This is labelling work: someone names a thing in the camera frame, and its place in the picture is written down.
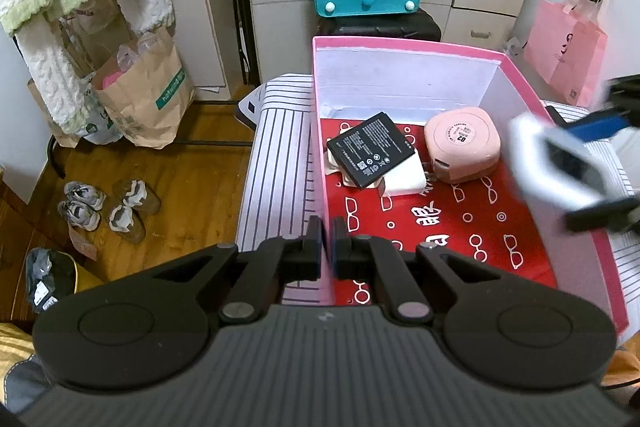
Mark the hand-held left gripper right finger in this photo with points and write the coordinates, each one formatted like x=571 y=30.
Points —
x=345 y=252

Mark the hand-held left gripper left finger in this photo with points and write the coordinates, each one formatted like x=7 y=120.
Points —
x=312 y=252

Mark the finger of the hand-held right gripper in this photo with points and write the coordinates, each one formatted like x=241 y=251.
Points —
x=597 y=127
x=600 y=214

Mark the white device with black screen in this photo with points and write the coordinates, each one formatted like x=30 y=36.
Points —
x=530 y=167

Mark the cream hair claw clip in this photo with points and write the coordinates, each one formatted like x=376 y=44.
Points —
x=335 y=171

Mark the white charger plug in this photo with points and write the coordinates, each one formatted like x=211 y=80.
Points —
x=405 y=179

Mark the black phone battery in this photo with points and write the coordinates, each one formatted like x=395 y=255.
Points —
x=370 y=147

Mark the pink round case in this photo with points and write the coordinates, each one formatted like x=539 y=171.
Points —
x=460 y=132

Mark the pink cardboard box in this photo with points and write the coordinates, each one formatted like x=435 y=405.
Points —
x=400 y=72

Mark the pink tote bag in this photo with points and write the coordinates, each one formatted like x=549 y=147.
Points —
x=565 y=52

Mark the red printed cloth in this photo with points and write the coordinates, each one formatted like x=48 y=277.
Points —
x=530 y=257

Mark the white striped tablecloth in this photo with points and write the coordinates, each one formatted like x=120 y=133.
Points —
x=280 y=157

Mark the crumpled clear plastic bag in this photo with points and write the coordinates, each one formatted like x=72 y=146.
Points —
x=515 y=47

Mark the white plastic panel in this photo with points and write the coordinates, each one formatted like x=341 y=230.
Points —
x=250 y=107

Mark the brown paper bag green label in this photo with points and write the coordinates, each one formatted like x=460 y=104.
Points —
x=150 y=107

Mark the black suitcase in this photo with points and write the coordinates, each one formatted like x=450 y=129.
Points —
x=400 y=27

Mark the brown cardboard piece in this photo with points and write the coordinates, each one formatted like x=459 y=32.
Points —
x=82 y=244

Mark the white green plastic bag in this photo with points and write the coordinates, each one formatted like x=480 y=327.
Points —
x=100 y=127

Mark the black plastic bag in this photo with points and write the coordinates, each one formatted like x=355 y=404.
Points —
x=47 y=282

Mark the plain brown paper bag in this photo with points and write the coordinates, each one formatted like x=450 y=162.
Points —
x=65 y=138

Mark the black clothes rack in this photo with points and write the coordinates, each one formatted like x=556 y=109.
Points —
x=52 y=157

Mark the small brown paper bag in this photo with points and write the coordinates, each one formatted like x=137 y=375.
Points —
x=100 y=37

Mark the yellow patterned blanket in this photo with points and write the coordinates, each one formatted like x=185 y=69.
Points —
x=15 y=342

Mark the grey padded cloth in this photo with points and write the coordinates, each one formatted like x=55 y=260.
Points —
x=22 y=387

